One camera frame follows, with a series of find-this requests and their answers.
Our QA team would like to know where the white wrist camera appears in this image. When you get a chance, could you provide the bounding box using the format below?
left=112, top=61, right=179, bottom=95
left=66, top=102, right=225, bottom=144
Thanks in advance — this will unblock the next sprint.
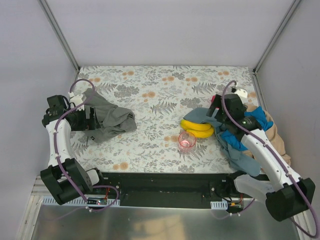
left=68, top=92, right=87, bottom=111
left=231, top=86, right=248, bottom=99

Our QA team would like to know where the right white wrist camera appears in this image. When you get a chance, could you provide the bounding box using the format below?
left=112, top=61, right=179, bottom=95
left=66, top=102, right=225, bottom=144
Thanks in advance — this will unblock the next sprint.
left=231, top=86, right=248, bottom=99

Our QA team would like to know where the left white cable duct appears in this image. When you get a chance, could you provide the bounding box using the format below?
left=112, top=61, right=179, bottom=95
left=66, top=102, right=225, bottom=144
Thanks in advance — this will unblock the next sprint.
left=42, top=196, right=121, bottom=208

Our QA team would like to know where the left aluminium frame post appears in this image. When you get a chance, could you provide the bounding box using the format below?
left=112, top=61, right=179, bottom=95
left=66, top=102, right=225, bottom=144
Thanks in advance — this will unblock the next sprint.
left=37, top=0, right=81, bottom=73

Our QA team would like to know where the white cable duct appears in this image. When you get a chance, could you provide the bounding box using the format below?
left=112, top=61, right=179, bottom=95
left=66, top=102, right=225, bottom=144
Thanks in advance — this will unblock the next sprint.
left=42, top=196, right=121, bottom=208
left=210, top=201, right=228, bottom=211

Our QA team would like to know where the beige cloth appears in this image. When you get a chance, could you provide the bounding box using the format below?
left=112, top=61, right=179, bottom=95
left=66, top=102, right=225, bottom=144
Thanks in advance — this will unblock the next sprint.
left=238, top=104, right=291, bottom=177

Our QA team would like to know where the bright blue cloth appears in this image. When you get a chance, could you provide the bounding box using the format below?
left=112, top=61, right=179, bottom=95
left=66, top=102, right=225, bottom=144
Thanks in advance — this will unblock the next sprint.
left=221, top=106, right=275, bottom=152

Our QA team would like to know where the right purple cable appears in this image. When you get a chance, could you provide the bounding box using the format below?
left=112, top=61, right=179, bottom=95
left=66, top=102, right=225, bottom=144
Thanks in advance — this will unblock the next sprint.
left=212, top=80, right=320, bottom=238

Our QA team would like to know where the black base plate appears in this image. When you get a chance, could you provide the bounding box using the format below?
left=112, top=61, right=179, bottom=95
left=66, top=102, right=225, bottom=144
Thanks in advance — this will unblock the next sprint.
left=92, top=171, right=268, bottom=208

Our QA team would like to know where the aluminium frame post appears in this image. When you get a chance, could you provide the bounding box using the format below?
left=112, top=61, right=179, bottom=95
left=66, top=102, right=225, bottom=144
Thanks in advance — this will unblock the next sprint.
left=252, top=0, right=303, bottom=75
left=37, top=0, right=81, bottom=73

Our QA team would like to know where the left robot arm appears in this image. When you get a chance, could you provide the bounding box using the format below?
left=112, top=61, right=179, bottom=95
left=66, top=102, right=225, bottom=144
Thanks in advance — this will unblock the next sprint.
left=40, top=93, right=103, bottom=205

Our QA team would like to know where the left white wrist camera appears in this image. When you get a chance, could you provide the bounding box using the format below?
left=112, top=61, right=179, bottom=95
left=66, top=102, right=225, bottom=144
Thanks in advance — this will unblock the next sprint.
left=68, top=92, right=87, bottom=111

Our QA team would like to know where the light blue cloth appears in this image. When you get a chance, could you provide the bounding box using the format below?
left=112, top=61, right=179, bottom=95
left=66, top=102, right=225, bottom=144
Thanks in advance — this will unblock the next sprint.
left=183, top=107, right=261, bottom=177

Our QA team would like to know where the right white cable duct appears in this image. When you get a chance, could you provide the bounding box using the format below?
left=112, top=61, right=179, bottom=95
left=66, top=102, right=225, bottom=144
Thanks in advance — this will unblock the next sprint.
left=210, top=201, right=228, bottom=211

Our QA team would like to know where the right aluminium frame post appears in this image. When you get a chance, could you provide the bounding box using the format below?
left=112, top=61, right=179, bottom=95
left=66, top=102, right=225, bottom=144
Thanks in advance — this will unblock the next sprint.
left=252, top=0, right=303, bottom=75

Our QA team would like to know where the floral tablecloth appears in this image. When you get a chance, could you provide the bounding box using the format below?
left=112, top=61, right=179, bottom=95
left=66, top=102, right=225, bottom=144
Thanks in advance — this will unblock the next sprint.
left=70, top=65, right=260, bottom=175

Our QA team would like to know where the yellow banana bunch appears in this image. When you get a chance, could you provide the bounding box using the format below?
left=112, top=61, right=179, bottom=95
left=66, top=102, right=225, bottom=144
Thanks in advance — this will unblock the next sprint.
left=180, top=119, right=215, bottom=139

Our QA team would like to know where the pink plastic cup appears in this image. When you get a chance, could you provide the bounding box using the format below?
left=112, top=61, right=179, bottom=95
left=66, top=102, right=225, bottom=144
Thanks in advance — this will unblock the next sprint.
left=178, top=131, right=197, bottom=152

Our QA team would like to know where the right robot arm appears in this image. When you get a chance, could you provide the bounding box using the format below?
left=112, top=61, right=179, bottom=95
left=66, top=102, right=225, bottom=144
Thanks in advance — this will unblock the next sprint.
left=206, top=93, right=316, bottom=222

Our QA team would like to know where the grey cloth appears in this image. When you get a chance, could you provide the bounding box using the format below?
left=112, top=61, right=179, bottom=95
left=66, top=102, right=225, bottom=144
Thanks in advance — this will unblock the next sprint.
left=83, top=88, right=137, bottom=144

